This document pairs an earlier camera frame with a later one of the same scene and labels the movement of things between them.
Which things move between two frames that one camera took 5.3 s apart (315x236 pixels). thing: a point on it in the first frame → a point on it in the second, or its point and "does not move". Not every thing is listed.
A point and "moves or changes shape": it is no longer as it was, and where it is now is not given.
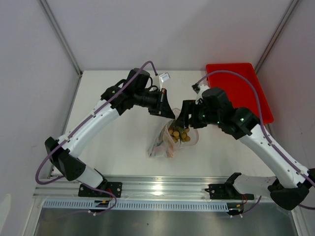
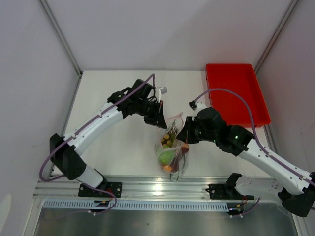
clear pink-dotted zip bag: (172, 136) moves or changes shape
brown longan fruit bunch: (179, 134) moves or changes shape
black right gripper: (189, 107) → (186, 134)
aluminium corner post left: (61, 35) does not move
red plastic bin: (240, 94) does not move
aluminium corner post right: (275, 36) does not move
